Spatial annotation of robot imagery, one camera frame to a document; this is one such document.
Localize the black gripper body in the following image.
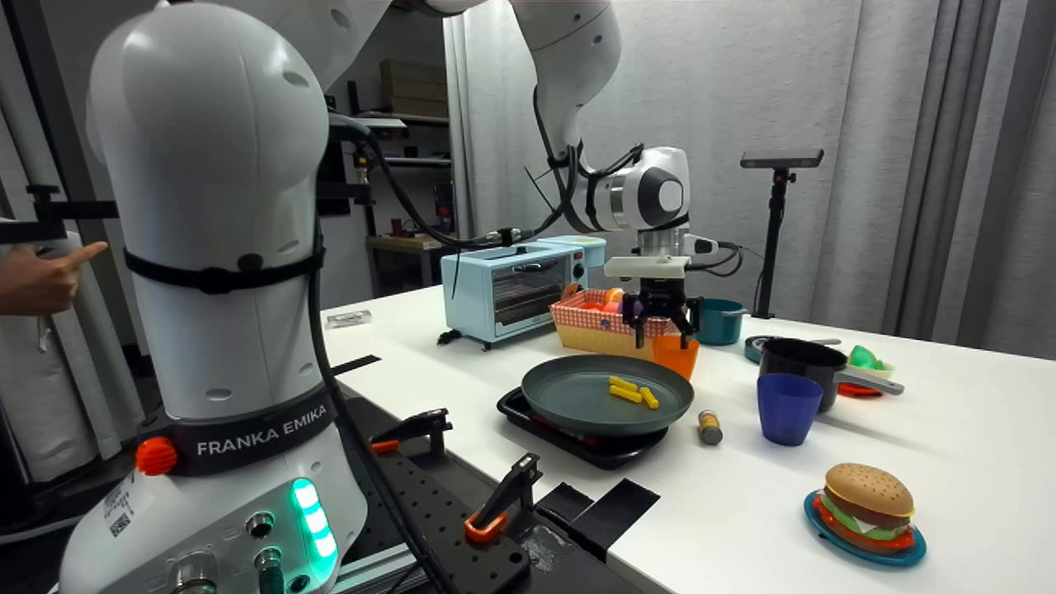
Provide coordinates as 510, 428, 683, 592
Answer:
635, 275, 688, 314

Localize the orange plastic cup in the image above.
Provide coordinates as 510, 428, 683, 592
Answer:
650, 328, 703, 381

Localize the blue plastic cup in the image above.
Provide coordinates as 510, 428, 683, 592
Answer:
756, 370, 827, 447

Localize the person hand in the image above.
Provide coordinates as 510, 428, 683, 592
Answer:
0, 238, 112, 321

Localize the teal pot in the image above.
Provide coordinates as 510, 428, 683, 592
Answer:
688, 293, 749, 350

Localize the orange red plush toy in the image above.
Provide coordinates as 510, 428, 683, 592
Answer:
572, 288, 629, 317

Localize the red checkered cardboard box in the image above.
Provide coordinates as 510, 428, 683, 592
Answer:
547, 288, 665, 359

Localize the teal frying pan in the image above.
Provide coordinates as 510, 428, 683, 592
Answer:
742, 330, 846, 366

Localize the large dark frying pan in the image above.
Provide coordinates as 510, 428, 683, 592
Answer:
517, 353, 695, 441

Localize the blue toaster oven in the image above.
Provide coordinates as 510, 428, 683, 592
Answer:
439, 231, 611, 350

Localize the black toy stove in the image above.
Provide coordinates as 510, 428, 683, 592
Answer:
495, 385, 673, 473

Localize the black tripod stand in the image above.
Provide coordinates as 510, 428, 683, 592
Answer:
736, 149, 827, 324

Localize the red felt disc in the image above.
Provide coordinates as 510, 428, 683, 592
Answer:
835, 379, 892, 403

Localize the green felt disc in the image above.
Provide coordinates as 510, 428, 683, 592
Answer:
848, 344, 897, 377

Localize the white curtain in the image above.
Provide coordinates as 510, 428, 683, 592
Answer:
442, 0, 922, 334

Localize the toy burger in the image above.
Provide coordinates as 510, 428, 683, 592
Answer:
818, 458, 922, 546

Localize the background shelf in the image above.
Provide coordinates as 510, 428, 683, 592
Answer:
328, 54, 456, 293

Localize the colourful toy at corner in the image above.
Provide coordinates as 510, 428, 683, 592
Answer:
803, 487, 929, 572

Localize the grey curtain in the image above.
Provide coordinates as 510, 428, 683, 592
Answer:
877, 0, 1056, 362

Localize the black pot grey handle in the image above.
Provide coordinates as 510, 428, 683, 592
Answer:
759, 337, 907, 414

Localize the black table edge bracket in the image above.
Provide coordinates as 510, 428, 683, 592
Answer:
533, 475, 662, 553

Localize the orange handled clamp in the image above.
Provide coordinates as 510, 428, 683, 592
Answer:
367, 406, 456, 463
461, 447, 544, 550

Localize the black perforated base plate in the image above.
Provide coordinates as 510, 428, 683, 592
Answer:
322, 350, 662, 594

